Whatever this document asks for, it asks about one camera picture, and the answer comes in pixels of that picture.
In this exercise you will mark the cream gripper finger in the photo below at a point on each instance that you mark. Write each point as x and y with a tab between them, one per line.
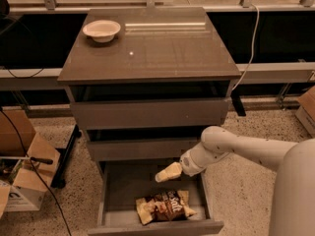
172	171

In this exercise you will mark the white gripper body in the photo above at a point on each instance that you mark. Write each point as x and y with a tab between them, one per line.
189	164

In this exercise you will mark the brown chip bag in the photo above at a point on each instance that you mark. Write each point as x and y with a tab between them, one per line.
166	206

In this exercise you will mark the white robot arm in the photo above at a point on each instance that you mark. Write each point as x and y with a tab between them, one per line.
293	206

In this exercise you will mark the grey bottom drawer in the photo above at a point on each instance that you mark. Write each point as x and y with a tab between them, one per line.
126	181

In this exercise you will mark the grey drawer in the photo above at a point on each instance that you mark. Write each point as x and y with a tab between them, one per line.
126	181
142	143
149	105

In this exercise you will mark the grey middle drawer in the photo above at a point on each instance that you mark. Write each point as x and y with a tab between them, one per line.
142	143

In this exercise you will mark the grey top drawer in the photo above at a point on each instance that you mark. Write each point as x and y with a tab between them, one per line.
149	105

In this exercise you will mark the grey drawer cabinet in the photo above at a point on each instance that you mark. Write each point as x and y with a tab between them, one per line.
158	45

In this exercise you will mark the cardboard box right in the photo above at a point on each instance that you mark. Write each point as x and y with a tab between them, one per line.
306	111

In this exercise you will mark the black stand leg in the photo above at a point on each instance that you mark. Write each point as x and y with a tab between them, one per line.
59	181

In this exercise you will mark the open cardboard box left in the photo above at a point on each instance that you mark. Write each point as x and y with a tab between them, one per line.
23	183

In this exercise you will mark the white paper bowl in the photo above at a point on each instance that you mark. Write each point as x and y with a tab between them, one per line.
101	31

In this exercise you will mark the black bracket behind cabinet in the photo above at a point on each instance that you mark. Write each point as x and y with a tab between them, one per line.
237	104

